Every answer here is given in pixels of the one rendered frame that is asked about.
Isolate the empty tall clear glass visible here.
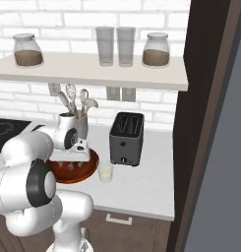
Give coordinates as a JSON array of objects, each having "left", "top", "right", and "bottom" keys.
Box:
[
  {"left": 115, "top": 26, "right": 137, "bottom": 68},
  {"left": 94, "top": 26, "right": 116, "bottom": 68}
]

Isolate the grey utensil pot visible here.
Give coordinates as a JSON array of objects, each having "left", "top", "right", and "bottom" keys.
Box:
[{"left": 74, "top": 110, "right": 90, "bottom": 141}]

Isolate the dark wood drawer front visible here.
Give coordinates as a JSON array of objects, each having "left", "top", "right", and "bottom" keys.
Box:
[{"left": 80, "top": 208, "right": 172, "bottom": 252}]

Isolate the black hob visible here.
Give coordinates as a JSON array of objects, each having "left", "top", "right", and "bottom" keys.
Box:
[{"left": 0, "top": 117, "right": 33, "bottom": 159}]

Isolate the pale slotted spoon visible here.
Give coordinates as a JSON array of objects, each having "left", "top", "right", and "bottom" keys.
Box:
[{"left": 65, "top": 83, "right": 79, "bottom": 114}]

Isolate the white drawer handle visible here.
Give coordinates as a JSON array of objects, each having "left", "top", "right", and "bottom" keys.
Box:
[{"left": 105, "top": 213, "right": 134, "bottom": 226}]

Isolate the white wall shelf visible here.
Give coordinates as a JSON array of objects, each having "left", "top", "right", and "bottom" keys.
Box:
[{"left": 0, "top": 51, "right": 190, "bottom": 93}]

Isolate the dark brown fridge surround panel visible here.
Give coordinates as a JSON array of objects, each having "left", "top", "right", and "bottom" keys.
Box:
[{"left": 165, "top": 0, "right": 241, "bottom": 252}]

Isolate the glass jar with brown filling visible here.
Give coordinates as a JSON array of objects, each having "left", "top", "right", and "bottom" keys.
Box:
[
  {"left": 12, "top": 32, "right": 45, "bottom": 69},
  {"left": 142, "top": 31, "right": 171, "bottom": 69}
]

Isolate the glass of lemonade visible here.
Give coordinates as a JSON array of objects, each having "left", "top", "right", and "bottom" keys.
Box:
[{"left": 97, "top": 161, "right": 114, "bottom": 184}]

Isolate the grey fridge door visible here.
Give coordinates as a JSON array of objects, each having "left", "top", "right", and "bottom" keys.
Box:
[{"left": 183, "top": 16, "right": 241, "bottom": 252}]

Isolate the brown round ice bowl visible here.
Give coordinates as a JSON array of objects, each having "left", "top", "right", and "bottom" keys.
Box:
[{"left": 44, "top": 148, "right": 100, "bottom": 185}]

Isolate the white wall socket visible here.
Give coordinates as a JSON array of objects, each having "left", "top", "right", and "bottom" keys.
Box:
[
  {"left": 105, "top": 86, "right": 121, "bottom": 101},
  {"left": 121, "top": 87, "right": 137, "bottom": 103},
  {"left": 47, "top": 82, "right": 63, "bottom": 97}
]

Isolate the pale spatula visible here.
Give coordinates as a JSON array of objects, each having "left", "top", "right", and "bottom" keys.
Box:
[{"left": 57, "top": 91, "right": 73, "bottom": 114}]

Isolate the pale ladle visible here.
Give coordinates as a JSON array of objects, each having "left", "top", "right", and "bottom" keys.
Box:
[{"left": 83, "top": 97, "right": 99, "bottom": 115}]

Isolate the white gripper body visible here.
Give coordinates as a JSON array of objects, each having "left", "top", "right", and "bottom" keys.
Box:
[{"left": 48, "top": 147, "right": 92, "bottom": 162}]

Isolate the dark grey toaster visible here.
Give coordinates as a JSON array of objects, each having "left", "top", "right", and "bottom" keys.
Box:
[{"left": 108, "top": 111, "right": 146, "bottom": 167}]

